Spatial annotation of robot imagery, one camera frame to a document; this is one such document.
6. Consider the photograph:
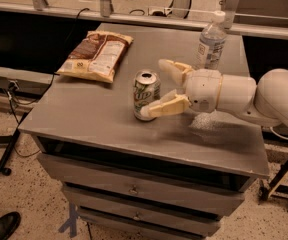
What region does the blue tape cross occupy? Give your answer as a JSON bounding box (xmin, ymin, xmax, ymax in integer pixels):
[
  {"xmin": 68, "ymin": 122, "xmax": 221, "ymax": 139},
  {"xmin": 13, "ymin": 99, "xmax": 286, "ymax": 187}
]
[{"xmin": 58, "ymin": 203, "xmax": 78, "ymax": 238}]

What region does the black shoe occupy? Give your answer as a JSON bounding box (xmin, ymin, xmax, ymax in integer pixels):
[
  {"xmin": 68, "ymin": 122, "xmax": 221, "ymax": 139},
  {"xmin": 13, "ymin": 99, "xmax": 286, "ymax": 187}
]
[{"xmin": 0, "ymin": 212, "xmax": 21, "ymax": 240}]

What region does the black cable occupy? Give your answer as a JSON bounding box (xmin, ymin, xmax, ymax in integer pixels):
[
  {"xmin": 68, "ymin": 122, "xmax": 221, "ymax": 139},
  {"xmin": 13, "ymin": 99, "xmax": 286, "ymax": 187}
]
[{"xmin": 3, "ymin": 7, "xmax": 91, "ymax": 158}]

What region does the black stand leg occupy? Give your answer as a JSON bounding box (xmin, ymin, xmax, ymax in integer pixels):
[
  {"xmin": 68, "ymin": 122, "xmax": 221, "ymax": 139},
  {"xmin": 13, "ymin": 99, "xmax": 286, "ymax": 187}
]
[{"xmin": 0, "ymin": 112, "xmax": 30, "ymax": 177}]

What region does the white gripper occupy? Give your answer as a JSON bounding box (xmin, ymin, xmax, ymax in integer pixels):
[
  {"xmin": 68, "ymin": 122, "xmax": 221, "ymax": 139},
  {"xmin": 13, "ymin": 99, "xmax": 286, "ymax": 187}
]
[{"xmin": 140, "ymin": 59, "xmax": 222, "ymax": 118}]

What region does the yellow black stand base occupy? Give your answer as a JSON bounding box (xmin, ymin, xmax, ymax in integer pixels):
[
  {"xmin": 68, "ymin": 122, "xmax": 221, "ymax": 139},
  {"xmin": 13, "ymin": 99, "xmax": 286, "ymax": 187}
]
[{"xmin": 258, "ymin": 143, "xmax": 288, "ymax": 214}]

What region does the grey drawer cabinet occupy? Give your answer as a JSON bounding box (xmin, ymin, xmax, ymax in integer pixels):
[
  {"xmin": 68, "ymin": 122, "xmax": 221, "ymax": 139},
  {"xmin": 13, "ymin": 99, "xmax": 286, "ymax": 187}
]
[{"xmin": 20, "ymin": 23, "xmax": 269, "ymax": 240}]

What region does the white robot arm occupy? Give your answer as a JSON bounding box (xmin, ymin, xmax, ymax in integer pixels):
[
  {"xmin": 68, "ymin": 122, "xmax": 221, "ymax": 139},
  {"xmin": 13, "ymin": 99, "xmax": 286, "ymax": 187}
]
[{"xmin": 140, "ymin": 59, "xmax": 288, "ymax": 127}]

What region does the chip bag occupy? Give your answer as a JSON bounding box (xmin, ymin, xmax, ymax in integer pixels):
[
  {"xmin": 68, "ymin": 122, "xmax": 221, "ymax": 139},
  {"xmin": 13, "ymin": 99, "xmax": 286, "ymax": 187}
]
[{"xmin": 57, "ymin": 31, "xmax": 133, "ymax": 83}]

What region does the white power strip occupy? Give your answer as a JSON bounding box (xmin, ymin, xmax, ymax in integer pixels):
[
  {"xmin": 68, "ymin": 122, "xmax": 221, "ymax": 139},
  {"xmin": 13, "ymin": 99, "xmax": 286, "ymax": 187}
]
[{"xmin": 148, "ymin": 6, "xmax": 171, "ymax": 17}]

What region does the clear plastic water bottle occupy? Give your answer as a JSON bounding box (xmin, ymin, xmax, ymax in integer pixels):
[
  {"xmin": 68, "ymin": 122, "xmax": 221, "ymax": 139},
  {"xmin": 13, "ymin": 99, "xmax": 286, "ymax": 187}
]
[{"xmin": 196, "ymin": 11, "xmax": 227, "ymax": 69}]

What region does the silver 7up soda can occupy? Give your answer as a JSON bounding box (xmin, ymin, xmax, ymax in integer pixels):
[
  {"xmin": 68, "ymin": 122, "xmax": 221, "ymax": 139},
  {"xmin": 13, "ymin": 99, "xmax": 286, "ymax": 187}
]
[{"xmin": 133, "ymin": 69, "xmax": 161, "ymax": 121}]

